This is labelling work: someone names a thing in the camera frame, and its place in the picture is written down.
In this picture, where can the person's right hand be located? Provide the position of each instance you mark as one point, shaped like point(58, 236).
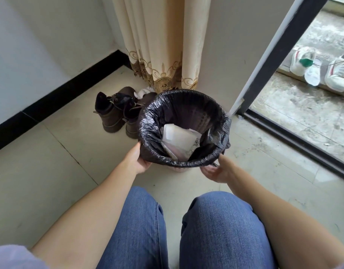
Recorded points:
point(218, 173)

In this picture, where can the person's left hand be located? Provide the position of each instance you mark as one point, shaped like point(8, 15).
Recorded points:
point(135, 163)

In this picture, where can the person's right thumb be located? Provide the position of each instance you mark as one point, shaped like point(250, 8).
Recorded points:
point(221, 160)

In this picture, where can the person's left thumb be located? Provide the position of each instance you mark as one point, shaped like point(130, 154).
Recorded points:
point(137, 150)

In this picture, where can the black trash bag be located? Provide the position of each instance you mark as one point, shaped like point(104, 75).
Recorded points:
point(183, 120)

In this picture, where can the person's right forearm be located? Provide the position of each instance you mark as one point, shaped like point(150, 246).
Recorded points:
point(286, 221)

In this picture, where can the person's left forearm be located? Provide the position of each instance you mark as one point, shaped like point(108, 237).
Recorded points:
point(85, 221)

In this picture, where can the dark brown boot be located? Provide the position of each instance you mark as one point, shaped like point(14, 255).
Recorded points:
point(111, 109)
point(134, 117)

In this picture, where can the white paper trash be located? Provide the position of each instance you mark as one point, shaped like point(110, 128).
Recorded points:
point(179, 142)

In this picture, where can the white trash bin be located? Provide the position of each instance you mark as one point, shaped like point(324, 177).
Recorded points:
point(179, 168)

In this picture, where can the white sock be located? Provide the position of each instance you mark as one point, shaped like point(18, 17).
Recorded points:
point(143, 92)

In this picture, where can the person's blue jeans right leg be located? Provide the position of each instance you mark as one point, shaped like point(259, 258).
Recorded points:
point(225, 232)

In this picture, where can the person's blue jeans leg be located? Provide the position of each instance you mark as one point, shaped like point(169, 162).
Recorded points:
point(134, 235)
point(225, 232)

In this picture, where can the person's blue jeans left leg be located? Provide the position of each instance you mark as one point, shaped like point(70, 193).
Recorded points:
point(134, 235)

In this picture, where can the black baseboard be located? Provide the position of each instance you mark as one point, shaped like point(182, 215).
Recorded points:
point(54, 102)

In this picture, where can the beige patterned curtain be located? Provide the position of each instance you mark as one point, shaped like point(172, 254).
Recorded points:
point(166, 41)

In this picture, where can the white shoe insole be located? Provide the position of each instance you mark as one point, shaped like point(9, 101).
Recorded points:
point(314, 72)

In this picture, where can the white sneaker green heel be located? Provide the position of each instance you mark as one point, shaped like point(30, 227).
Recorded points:
point(301, 60)

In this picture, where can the white sneaker red stripes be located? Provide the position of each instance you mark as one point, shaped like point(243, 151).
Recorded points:
point(339, 71)

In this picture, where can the person's lilac sleeve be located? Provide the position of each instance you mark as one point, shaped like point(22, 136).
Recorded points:
point(12, 257)

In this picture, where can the dark sliding door frame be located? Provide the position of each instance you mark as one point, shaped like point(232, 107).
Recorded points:
point(275, 61)

